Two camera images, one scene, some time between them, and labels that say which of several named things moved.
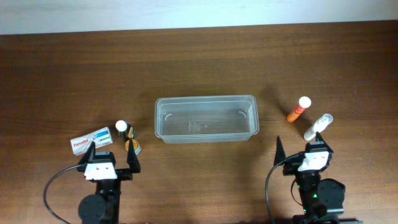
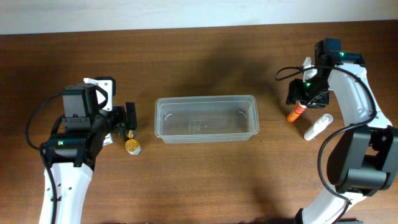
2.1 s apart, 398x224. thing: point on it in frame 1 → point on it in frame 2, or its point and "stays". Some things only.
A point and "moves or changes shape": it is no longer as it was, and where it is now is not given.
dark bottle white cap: [120, 126] moves or changes shape
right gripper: [289, 168] → [306, 98]
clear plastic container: [204, 119] stays
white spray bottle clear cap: [319, 125] stays
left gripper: [123, 173] → [129, 116]
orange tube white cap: [304, 102] stays
